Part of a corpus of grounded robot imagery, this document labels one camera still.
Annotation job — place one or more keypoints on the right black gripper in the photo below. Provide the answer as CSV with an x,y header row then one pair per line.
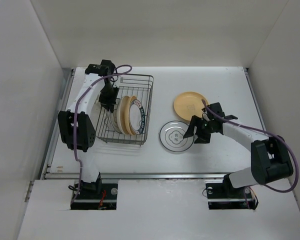
x,y
202,138

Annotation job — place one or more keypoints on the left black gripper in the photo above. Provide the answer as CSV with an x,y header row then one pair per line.
x,y
108,103

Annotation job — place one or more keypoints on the cream white plate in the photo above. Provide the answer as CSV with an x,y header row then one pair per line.
x,y
120,114

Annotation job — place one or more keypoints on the white plate green outline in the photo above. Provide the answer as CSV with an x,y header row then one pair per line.
x,y
171,136

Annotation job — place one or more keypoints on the yellow bear plate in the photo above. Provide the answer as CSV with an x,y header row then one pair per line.
x,y
188,104

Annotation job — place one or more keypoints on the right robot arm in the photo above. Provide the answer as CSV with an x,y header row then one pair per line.
x,y
271,159

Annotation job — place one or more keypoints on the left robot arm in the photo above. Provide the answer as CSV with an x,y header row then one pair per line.
x,y
76,127

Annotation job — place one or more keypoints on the yellow plate in rack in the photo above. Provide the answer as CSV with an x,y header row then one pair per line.
x,y
127,115

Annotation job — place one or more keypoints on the white plate dark green band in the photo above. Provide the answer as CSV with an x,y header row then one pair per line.
x,y
137,117

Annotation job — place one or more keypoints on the grey wire dish rack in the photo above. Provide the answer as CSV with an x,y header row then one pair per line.
x,y
139,85

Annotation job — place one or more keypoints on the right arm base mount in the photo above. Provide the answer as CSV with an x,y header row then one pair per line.
x,y
220,198

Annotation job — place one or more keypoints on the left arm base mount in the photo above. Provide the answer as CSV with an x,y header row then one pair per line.
x,y
94,196

